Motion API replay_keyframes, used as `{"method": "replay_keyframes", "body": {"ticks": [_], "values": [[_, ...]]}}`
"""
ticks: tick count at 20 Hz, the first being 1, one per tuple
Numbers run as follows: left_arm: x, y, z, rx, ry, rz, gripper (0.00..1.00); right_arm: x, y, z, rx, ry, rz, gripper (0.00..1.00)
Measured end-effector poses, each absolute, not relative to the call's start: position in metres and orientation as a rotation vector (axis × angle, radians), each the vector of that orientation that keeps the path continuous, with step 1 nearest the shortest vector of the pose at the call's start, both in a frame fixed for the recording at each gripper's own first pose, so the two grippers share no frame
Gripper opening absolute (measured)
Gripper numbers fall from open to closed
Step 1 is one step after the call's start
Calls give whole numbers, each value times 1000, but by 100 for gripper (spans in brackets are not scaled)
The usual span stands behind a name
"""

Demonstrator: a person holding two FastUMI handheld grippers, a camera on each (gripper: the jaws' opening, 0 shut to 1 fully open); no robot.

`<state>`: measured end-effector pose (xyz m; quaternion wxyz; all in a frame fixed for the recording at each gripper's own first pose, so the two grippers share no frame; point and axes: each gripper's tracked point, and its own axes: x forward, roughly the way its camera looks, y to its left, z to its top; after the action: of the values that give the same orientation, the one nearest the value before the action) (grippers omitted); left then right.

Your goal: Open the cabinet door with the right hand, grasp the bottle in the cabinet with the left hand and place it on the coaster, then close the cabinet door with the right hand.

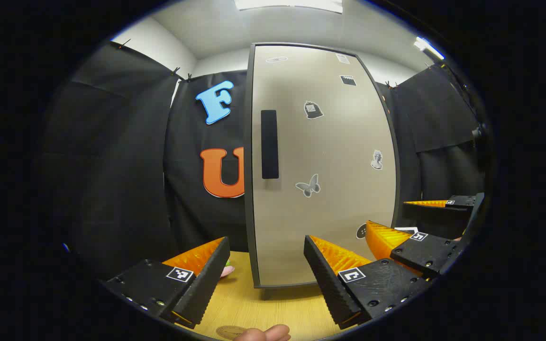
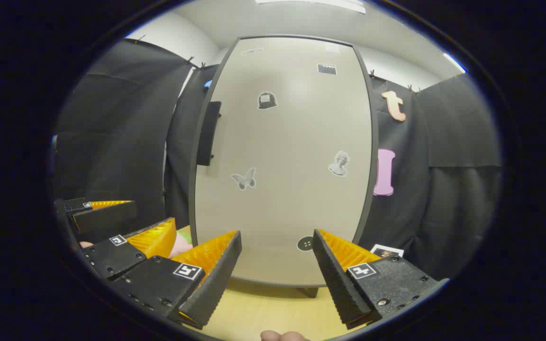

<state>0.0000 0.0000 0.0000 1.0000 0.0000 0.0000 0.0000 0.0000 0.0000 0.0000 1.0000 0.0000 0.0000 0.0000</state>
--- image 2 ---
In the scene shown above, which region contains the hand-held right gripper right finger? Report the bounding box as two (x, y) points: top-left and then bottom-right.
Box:
(312, 229), (439, 331)

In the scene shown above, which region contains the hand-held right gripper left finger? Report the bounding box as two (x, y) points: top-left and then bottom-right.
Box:
(109, 231), (243, 330)

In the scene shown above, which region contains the pink plush toy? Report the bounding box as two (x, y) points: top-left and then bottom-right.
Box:
(169, 231), (194, 259)

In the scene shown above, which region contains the white book with photo cover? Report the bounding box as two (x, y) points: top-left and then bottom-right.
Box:
(370, 244), (404, 259)

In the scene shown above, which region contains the black backdrop cloth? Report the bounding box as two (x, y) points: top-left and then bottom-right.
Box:
(53, 38), (503, 282)

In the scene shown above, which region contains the ceiling light panel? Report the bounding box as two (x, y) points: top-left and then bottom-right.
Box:
(255, 0), (366, 14)
(443, 52), (467, 74)

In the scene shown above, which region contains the black cabinet door handle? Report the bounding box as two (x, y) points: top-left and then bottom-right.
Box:
(196, 101), (222, 166)

